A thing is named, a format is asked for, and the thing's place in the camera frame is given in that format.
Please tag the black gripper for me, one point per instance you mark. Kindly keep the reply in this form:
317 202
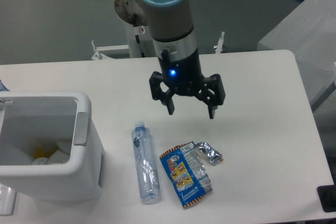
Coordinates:
184 77

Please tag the silver foil wrapper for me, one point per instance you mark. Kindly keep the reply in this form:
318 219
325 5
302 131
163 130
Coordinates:
210 154

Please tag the blue snack bag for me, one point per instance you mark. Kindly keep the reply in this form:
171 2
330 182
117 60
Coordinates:
187 173

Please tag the clear plastic water bottle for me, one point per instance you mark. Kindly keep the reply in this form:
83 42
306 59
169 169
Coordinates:
145 163

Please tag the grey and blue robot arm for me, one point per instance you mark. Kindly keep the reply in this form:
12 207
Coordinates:
172 31

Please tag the white plastic trash can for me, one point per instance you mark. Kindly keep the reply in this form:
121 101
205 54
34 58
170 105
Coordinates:
50 148

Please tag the right metal clamp bolt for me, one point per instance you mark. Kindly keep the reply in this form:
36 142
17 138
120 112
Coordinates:
219 48

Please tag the grey covered side table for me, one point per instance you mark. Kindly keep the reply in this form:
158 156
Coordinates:
309 33

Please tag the black device at edge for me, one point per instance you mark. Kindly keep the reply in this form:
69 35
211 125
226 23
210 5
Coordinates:
327 197

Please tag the blue patterned item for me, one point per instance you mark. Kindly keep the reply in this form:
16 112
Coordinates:
3 87

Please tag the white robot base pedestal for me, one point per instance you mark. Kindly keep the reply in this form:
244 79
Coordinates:
139 38

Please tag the left white clamp bracket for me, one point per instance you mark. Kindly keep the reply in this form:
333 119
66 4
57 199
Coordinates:
109 52

